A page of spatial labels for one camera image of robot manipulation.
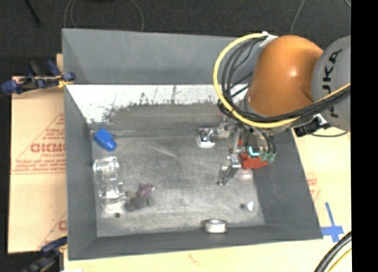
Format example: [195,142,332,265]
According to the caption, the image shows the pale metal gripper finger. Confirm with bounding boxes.
[217,155,243,186]
[216,116,234,139]

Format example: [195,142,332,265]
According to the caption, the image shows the red toy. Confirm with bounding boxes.
[239,137,269,171]

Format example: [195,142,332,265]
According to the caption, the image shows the small shiny metal cap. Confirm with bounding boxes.
[197,128,216,149]

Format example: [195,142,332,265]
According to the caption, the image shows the grey metal bin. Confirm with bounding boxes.
[61,28,323,260]

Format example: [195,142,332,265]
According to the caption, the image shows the purple and grey toy animal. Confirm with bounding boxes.
[125,182,157,212]

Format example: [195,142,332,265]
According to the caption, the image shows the clear glass block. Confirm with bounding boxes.
[92,156,126,210]

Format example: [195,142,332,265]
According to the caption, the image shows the blue plastic clip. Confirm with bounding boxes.
[93,128,118,151]

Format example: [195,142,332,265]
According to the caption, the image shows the brown cardboard board, red print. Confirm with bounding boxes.
[7,76,69,254]

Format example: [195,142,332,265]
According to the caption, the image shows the black cylinder on white bracket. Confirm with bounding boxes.
[294,113,329,138]

